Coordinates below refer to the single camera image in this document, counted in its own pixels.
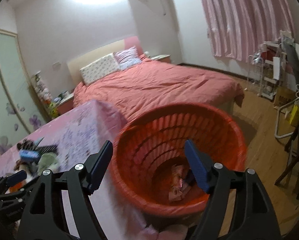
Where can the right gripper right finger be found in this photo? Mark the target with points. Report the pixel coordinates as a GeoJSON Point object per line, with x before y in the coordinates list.
{"type": "Point", "coordinates": [253, 215]}

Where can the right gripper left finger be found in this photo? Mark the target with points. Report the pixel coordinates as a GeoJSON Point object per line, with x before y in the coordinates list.
{"type": "Point", "coordinates": [44, 216]}

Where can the green white cloth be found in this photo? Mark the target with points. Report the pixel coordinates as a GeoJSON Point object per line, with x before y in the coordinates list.
{"type": "Point", "coordinates": [48, 161]}

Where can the light blue cream tube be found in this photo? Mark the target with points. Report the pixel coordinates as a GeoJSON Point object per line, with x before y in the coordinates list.
{"type": "Point", "coordinates": [29, 156]}

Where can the black floral scrunchie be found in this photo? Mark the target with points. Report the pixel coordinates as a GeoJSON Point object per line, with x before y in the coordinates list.
{"type": "Point", "coordinates": [26, 145]}

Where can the snack wrapper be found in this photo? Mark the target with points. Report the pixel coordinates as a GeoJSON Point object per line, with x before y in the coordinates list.
{"type": "Point", "coordinates": [179, 187]}

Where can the red paper cup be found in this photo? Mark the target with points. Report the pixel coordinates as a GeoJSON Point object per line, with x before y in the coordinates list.
{"type": "Point", "coordinates": [20, 183]}

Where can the floral pink purple tablecloth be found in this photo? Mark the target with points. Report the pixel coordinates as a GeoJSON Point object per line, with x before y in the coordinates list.
{"type": "Point", "coordinates": [78, 134]}

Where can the sliding floral wardrobe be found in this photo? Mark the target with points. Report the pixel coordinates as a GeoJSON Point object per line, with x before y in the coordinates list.
{"type": "Point", "coordinates": [20, 110]}

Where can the pink left nightstand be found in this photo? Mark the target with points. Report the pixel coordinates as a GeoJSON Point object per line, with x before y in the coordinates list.
{"type": "Point", "coordinates": [66, 104]}

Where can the orange plastic laundry basket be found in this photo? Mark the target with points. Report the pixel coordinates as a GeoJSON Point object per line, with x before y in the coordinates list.
{"type": "Point", "coordinates": [149, 146]}

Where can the hanging plush toy organizer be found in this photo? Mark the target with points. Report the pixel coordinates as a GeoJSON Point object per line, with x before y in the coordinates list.
{"type": "Point", "coordinates": [45, 96]}

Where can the beige pink headboard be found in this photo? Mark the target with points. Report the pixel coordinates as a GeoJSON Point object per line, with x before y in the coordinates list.
{"type": "Point", "coordinates": [76, 64]}

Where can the floral white pillow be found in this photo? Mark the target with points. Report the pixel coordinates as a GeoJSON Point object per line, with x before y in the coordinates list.
{"type": "Point", "coordinates": [100, 68]}

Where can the coral red bed duvet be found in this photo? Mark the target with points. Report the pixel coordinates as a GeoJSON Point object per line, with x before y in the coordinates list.
{"type": "Point", "coordinates": [152, 84]}

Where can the striped pink pillow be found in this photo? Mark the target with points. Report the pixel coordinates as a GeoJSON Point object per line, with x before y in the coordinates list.
{"type": "Point", "coordinates": [127, 58]}

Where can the right nightstand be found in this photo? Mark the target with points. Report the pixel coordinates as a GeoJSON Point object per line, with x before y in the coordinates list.
{"type": "Point", "coordinates": [162, 58]}

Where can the pink satin curtain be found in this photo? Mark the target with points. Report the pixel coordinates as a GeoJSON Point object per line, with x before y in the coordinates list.
{"type": "Point", "coordinates": [237, 28]}

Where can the white wire rack shelf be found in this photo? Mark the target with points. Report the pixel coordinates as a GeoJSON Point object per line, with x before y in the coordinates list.
{"type": "Point", "coordinates": [265, 70]}

